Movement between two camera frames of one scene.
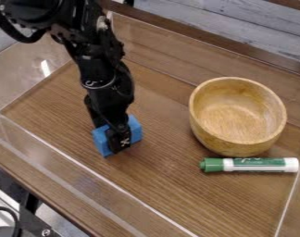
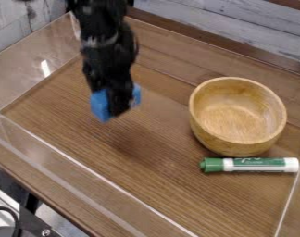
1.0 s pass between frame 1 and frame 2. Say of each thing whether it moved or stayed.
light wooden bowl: stayed
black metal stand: stayed
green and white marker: stayed
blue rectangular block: moved
